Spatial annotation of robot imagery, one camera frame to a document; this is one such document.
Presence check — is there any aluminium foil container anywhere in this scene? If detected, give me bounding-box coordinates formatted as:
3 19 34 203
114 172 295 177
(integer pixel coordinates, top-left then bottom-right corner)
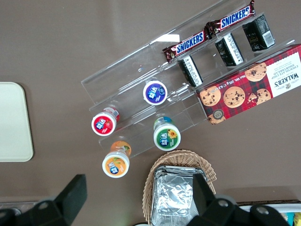
150 165 209 226

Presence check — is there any light wicker basket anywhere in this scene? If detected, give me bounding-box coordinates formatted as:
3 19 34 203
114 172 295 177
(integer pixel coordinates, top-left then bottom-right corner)
142 148 217 226

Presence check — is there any orange lid gum jar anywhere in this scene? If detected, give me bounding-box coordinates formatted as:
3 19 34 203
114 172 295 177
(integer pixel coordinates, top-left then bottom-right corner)
102 140 132 178

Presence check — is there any purple lid gum jar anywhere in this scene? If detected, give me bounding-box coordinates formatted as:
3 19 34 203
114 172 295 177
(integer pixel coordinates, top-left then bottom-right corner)
143 80 168 106

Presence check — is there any clear acrylic tiered stand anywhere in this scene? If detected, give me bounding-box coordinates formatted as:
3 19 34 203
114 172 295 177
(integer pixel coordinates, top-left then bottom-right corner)
80 0 297 159

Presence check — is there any green lid gum jar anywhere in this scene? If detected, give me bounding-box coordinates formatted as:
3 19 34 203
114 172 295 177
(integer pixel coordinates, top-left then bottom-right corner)
153 116 182 151

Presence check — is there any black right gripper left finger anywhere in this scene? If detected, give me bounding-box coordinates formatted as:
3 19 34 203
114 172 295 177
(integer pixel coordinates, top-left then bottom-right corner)
0 174 88 226

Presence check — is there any white snack tray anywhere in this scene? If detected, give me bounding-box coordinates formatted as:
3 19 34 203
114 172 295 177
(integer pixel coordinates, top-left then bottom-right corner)
237 203 301 226

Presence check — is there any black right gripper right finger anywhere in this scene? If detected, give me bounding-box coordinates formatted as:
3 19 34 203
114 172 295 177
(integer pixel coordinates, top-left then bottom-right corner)
188 173 291 226

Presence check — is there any cream plastic tray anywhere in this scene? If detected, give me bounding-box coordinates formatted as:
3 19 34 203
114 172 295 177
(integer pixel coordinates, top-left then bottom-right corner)
0 81 34 162

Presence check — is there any red lid gum jar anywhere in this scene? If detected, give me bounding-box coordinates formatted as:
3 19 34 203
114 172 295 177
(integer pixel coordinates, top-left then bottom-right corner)
91 107 120 137

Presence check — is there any small black box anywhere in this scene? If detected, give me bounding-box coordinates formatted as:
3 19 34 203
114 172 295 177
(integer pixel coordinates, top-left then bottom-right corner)
214 32 244 67
177 54 204 88
242 14 276 52

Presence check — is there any red Walkers cookie box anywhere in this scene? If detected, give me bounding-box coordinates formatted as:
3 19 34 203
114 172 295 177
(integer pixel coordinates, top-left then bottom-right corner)
195 44 301 125

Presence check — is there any Snickers chocolate bar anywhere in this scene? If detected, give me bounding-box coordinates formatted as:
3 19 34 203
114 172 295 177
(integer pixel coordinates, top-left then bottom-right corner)
205 0 256 40
162 30 210 64

